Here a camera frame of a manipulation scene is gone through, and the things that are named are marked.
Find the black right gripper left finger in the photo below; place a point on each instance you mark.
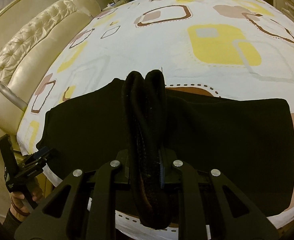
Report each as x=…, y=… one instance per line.
x=81, y=207

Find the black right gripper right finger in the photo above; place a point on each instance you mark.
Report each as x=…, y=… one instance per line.
x=207, y=205

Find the black pants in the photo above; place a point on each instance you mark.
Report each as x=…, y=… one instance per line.
x=251, y=142

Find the person's left hand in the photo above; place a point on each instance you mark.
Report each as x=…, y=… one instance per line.
x=18, y=208

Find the cream tufted leather headboard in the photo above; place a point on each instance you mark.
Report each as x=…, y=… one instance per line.
x=26, y=58

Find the white patterned bed sheet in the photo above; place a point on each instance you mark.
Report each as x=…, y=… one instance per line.
x=233, y=49

